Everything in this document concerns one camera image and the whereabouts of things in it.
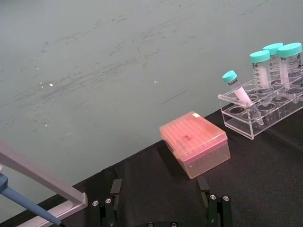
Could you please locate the black table cloth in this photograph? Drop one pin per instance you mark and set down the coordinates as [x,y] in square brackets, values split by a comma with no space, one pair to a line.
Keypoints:
[260,177]

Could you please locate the plain pale wall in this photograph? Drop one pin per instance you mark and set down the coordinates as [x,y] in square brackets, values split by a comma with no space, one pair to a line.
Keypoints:
[118,59]

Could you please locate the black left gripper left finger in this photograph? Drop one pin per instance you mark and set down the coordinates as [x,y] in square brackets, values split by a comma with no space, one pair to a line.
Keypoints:
[106,212]

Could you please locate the orange translucent pipette tip box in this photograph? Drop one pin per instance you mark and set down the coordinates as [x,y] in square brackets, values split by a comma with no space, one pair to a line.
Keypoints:
[194,146]

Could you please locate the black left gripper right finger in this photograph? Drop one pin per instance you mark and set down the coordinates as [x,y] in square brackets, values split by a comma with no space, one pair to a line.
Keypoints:
[219,212]

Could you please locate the small tube with teal cap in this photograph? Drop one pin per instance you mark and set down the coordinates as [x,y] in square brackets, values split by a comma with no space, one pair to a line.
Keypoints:
[241,94]

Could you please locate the large tube with teal cap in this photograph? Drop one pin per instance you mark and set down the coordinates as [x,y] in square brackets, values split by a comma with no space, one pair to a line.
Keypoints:
[274,63]
[292,68]
[261,71]

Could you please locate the blue pipette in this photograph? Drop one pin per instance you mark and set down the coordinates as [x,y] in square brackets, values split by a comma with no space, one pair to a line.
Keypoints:
[26,203]

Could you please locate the clear acrylic tube rack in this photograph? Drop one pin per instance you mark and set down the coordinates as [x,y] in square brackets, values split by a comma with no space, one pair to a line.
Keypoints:
[241,123]

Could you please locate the pale grey pipette stand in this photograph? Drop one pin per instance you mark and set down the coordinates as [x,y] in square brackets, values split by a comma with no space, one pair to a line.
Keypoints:
[35,172]

